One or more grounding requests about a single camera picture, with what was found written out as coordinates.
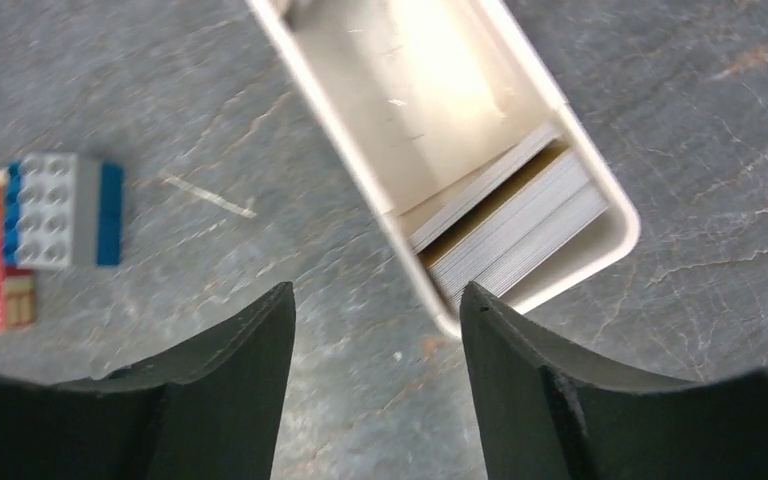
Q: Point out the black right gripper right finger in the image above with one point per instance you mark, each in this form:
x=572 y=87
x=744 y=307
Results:
x=548 y=408

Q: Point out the blue grey building block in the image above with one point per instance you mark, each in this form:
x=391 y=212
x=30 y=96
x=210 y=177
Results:
x=63 y=210

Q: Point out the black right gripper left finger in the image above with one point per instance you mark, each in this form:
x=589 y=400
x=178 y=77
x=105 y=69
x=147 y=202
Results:
x=209 y=407

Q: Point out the stack of white cards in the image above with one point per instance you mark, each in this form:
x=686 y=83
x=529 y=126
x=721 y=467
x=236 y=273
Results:
x=507 y=218

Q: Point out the white rectangular plastic tray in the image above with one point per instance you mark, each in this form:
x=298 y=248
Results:
x=420 y=97

